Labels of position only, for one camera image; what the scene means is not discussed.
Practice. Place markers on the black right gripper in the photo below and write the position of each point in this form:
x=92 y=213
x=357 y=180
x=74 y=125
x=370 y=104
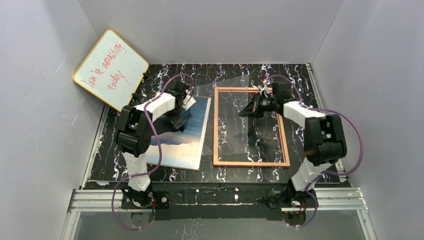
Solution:
x=260 y=105

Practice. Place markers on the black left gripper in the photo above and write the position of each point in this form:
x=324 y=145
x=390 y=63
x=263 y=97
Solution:
x=180 y=118

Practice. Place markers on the clear acrylic sheet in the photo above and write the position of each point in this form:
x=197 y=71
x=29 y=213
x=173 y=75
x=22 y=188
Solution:
x=232 y=129

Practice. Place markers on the landscape photo board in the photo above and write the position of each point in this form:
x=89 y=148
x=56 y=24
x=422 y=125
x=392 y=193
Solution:
x=183 y=149

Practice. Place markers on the pink wooden picture frame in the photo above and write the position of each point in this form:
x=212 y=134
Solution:
x=282 y=137

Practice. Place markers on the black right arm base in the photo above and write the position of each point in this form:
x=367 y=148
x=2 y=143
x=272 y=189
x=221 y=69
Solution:
x=276 y=199

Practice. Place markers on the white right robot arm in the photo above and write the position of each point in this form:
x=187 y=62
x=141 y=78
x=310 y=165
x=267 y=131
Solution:
x=324 y=140

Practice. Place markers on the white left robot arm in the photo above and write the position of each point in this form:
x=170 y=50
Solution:
x=167 y=112

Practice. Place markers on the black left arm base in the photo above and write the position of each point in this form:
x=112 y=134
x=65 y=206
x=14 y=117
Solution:
x=137 y=200

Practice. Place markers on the black marble pattern board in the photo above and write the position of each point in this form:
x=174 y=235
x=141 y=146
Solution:
x=108 y=165

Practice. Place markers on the yellow rimmed whiteboard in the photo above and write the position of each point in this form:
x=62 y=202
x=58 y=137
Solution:
x=112 y=71

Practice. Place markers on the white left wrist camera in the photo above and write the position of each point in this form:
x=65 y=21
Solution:
x=188 y=102

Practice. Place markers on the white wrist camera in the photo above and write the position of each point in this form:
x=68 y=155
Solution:
x=263 y=89
x=188 y=102

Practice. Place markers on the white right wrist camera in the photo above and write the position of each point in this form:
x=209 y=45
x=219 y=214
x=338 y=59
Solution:
x=263 y=89

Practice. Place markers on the aluminium rail frame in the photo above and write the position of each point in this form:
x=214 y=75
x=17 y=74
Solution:
x=340 y=206

